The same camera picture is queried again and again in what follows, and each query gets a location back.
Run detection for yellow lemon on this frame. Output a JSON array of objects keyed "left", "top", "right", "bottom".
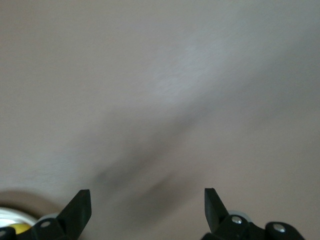
[{"left": 8, "top": 223, "right": 31, "bottom": 235}]

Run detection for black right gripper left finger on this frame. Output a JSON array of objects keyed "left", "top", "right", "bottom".
[{"left": 31, "top": 189, "right": 92, "bottom": 240}]

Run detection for beige plate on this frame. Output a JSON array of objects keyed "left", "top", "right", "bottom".
[{"left": 0, "top": 206, "right": 39, "bottom": 230}]

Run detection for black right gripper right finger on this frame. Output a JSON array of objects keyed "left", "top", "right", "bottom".
[{"left": 202, "top": 187, "right": 251, "bottom": 240}]

